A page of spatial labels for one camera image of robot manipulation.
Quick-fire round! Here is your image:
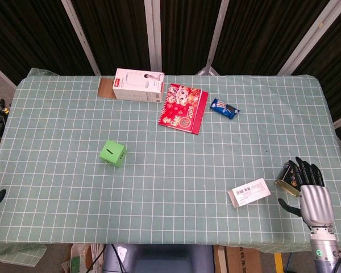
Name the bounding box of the brown cardboard box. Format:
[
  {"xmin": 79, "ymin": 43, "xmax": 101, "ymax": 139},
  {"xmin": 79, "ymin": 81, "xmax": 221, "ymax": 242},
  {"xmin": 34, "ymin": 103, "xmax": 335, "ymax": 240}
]
[{"xmin": 214, "ymin": 245, "xmax": 264, "ymax": 273}]

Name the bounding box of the red spiral calendar notebook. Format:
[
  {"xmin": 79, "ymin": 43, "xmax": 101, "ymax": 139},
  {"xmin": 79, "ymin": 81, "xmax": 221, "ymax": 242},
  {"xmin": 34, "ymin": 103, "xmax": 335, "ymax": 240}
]
[{"xmin": 157, "ymin": 82, "xmax": 210, "ymax": 135}]

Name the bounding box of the small white barcode box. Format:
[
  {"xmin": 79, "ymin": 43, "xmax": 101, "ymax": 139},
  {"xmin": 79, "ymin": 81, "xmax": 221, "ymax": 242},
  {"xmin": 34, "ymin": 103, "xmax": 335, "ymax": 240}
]
[{"xmin": 226, "ymin": 177, "xmax": 272, "ymax": 209}]

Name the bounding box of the blue snack packet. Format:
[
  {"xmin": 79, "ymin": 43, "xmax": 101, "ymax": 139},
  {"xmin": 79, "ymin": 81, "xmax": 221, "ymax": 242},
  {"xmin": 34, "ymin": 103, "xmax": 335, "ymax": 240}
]
[{"xmin": 210, "ymin": 98, "xmax": 242, "ymax": 120}]

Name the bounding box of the black cable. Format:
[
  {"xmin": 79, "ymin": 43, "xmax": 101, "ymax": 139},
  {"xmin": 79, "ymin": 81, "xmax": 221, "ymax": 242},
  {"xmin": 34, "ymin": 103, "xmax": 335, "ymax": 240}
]
[{"xmin": 110, "ymin": 243, "xmax": 125, "ymax": 273}]

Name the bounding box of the dark pleated screen panel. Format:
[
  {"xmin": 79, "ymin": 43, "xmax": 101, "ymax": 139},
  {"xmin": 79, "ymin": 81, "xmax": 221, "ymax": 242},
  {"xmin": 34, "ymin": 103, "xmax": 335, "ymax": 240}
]
[
  {"xmin": 160, "ymin": 0, "xmax": 223, "ymax": 76},
  {"xmin": 70, "ymin": 0, "xmax": 151, "ymax": 76},
  {"xmin": 291, "ymin": 0, "xmax": 341, "ymax": 120},
  {"xmin": 213, "ymin": 0, "xmax": 330, "ymax": 76},
  {"xmin": 0, "ymin": 0, "xmax": 93, "ymax": 86}
]

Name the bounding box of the green cube with black numbers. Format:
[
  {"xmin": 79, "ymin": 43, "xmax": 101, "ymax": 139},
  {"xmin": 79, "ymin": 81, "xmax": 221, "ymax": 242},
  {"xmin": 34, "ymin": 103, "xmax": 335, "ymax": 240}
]
[{"xmin": 98, "ymin": 139, "xmax": 128, "ymax": 168}]

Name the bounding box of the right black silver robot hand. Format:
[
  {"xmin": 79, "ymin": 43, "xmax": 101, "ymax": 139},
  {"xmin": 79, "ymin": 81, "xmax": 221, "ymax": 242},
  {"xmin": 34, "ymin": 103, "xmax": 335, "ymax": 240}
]
[{"xmin": 277, "ymin": 156, "xmax": 335, "ymax": 231}]

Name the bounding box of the black gold tin can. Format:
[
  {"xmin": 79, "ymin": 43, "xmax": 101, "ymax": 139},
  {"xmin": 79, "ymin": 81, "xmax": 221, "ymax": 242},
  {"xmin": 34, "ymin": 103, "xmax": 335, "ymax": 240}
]
[{"xmin": 274, "ymin": 160, "xmax": 302, "ymax": 197}]

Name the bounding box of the green grid tablecloth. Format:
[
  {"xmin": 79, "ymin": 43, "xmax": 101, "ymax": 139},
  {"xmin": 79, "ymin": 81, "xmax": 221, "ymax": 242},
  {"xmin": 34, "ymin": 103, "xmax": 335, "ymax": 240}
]
[{"xmin": 0, "ymin": 67, "xmax": 341, "ymax": 267}]

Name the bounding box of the white screen frame post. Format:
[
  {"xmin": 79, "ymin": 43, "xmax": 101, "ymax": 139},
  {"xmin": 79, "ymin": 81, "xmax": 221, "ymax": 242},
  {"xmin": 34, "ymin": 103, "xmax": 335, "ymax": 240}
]
[
  {"xmin": 144, "ymin": 0, "xmax": 163, "ymax": 79},
  {"xmin": 277, "ymin": 0, "xmax": 339, "ymax": 76},
  {"xmin": 61, "ymin": 0, "xmax": 102, "ymax": 76},
  {"xmin": 196, "ymin": 0, "xmax": 231, "ymax": 76}
]

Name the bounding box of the white box with red label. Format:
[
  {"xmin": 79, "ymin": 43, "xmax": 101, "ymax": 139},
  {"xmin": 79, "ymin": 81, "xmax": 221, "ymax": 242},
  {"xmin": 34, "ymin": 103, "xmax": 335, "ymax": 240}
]
[{"xmin": 97, "ymin": 68, "xmax": 165, "ymax": 104}]

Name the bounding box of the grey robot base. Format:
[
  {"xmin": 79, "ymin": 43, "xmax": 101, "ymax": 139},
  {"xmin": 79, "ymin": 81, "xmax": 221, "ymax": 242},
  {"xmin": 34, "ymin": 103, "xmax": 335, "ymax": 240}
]
[{"xmin": 102, "ymin": 243, "xmax": 217, "ymax": 273}]

